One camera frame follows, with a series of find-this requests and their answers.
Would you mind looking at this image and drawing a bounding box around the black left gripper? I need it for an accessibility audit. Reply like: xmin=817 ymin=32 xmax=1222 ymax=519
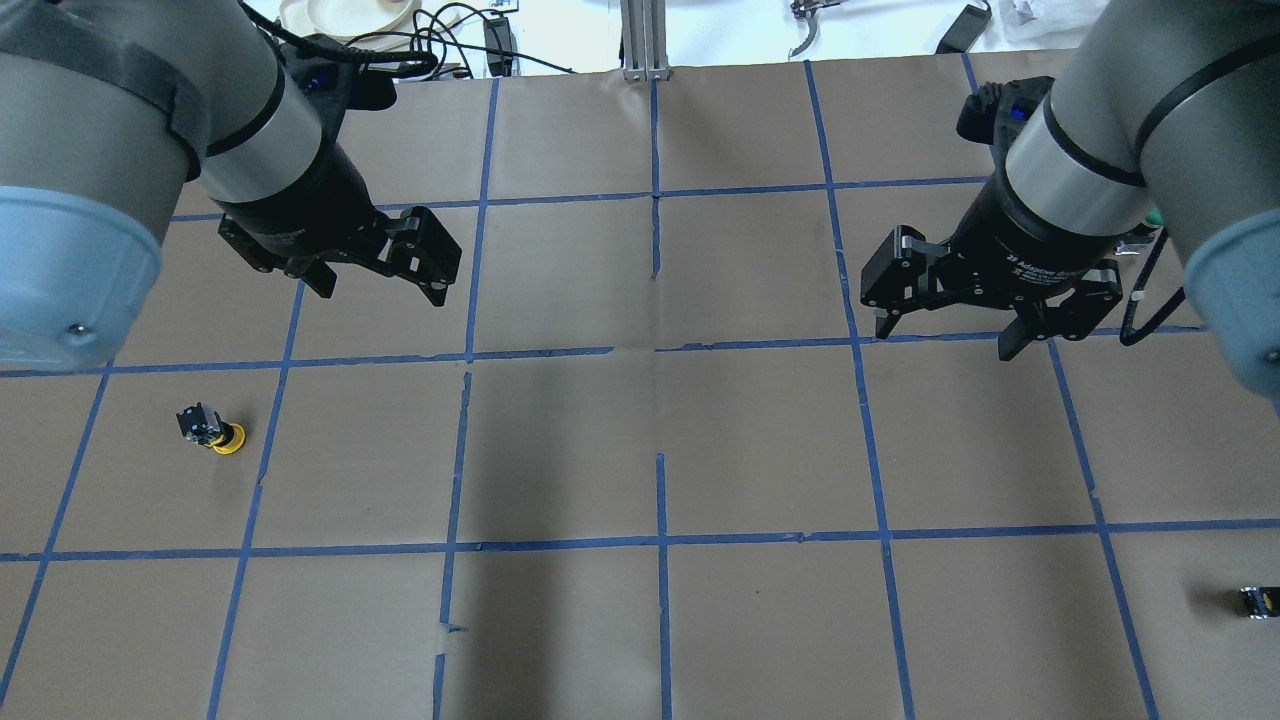
xmin=218 ymin=140 xmax=462 ymax=307

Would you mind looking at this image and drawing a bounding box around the aluminium frame post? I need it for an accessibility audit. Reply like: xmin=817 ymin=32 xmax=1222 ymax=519
xmin=620 ymin=0 xmax=671 ymax=83

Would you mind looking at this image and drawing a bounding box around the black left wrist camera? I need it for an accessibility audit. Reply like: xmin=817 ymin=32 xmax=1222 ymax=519
xmin=279 ymin=41 xmax=397 ymax=111

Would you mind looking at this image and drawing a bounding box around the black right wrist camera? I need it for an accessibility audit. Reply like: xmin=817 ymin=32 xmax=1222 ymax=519
xmin=955 ymin=76 xmax=1055 ymax=149

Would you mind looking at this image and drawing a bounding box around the yellow push button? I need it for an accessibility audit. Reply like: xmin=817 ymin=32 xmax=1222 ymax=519
xmin=175 ymin=402 xmax=247 ymax=456

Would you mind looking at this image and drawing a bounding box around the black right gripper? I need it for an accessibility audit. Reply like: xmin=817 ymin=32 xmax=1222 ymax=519
xmin=860 ymin=179 xmax=1123 ymax=363

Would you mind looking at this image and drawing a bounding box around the black power brick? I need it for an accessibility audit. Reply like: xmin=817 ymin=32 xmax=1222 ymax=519
xmin=934 ymin=1 xmax=993 ymax=55

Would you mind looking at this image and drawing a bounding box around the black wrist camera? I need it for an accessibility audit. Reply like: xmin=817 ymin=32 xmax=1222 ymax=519
xmin=279 ymin=41 xmax=397 ymax=111
xmin=955 ymin=76 xmax=1055 ymax=149

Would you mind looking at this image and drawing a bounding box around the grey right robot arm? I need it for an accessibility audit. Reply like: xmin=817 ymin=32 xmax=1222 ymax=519
xmin=859 ymin=1 xmax=1279 ymax=400

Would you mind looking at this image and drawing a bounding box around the beige tray with plates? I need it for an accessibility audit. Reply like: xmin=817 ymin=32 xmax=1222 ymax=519
xmin=275 ymin=1 xmax=428 ymax=50

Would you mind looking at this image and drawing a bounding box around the black power adapter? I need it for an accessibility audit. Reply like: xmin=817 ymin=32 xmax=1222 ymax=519
xmin=483 ymin=14 xmax=516 ymax=77

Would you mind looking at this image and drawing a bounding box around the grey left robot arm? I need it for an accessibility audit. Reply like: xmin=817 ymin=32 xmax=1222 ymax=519
xmin=1 ymin=1 xmax=461 ymax=372

